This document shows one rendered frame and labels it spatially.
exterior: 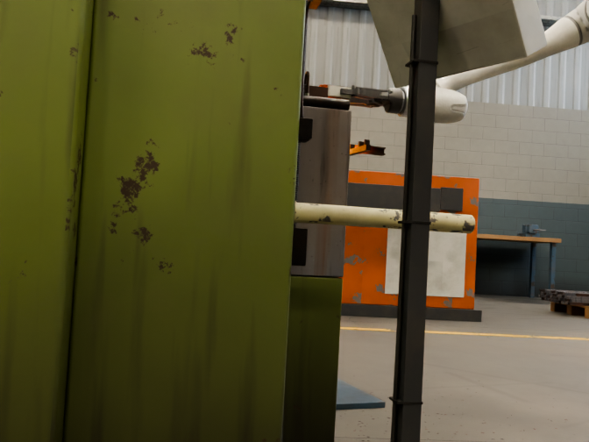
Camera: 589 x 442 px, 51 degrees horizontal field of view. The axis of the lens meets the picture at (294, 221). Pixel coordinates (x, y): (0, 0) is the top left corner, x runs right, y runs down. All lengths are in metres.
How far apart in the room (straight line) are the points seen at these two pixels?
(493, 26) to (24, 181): 0.92
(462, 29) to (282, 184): 0.48
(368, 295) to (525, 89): 6.02
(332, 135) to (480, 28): 0.53
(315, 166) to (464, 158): 8.43
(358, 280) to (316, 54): 5.18
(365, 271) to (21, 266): 4.35
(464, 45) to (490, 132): 8.91
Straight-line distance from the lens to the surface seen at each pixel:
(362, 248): 5.34
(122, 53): 1.34
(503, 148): 10.27
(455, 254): 5.55
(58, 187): 1.20
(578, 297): 7.03
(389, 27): 1.44
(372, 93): 1.82
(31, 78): 1.24
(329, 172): 1.64
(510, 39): 1.28
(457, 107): 1.93
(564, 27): 2.10
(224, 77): 1.34
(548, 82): 10.79
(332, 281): 1.63
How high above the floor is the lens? 0.54
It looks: 3 degrees up
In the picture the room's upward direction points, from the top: 3 degrees clockwise
